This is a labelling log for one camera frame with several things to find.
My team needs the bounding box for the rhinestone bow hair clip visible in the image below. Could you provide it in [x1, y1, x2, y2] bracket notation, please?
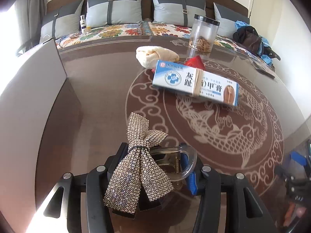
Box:
[103, 112, 198, 215]

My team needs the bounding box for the blue white ointment box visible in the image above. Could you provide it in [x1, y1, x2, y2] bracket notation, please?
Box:
[152, 60, 239, 106]

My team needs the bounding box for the red snack packet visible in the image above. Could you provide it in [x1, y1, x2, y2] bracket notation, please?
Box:
[184, 55, 205, 70]

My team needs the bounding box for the beige cloth bundle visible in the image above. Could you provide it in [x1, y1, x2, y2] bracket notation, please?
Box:
[136, 46, 180, 70]

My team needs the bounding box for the black and blue clothes pile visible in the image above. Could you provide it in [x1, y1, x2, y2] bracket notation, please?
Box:
[232, 21, 281, 66]

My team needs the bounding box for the clear plastic jar black lid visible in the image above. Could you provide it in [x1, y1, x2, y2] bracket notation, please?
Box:
[189, 14, 220, 53]

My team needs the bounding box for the grey pillow far right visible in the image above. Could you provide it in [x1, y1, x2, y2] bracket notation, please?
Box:
[213, 3, 250, 39]

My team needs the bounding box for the grey pillow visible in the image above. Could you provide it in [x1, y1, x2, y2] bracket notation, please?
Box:
[153, 0, 206, 27]
[213, 3, 250, 39]
[39, 0, 84, 43]
[86, 0, 142, 28]

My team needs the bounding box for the floral sofa cushion cover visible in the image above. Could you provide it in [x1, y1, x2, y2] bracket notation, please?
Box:
[56, 21, 275, 71]

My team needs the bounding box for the white storage box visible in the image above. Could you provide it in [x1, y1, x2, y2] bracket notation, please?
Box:
[1, 39, 81, 232]

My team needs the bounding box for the white lotion bottle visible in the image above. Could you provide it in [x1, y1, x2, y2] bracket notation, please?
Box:
[80, 14, 87, 34]

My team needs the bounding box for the grey pillow far left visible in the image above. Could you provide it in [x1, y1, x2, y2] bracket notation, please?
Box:
[39, 0, 84, 43]

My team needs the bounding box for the grey curtain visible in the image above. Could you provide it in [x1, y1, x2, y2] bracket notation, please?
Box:
[14, 0, 47, 52]

